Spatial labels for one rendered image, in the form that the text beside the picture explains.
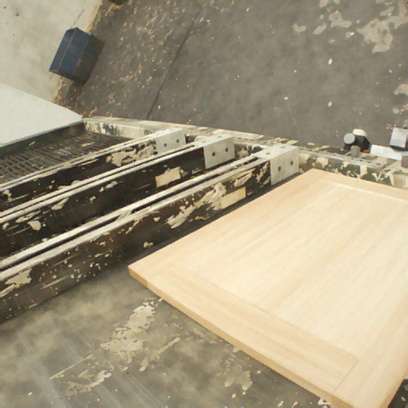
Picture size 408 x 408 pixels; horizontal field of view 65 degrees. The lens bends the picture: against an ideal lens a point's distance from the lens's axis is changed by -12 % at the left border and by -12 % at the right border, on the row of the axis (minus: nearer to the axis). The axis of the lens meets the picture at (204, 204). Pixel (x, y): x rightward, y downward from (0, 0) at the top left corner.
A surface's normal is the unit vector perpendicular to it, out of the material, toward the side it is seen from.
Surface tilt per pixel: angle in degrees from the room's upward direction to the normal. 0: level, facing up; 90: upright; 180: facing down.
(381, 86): 0
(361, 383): 57
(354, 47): 0
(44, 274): 90
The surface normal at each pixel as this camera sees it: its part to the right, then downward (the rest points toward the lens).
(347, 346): -0.10, -0.91
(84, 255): 0.68, 0.24
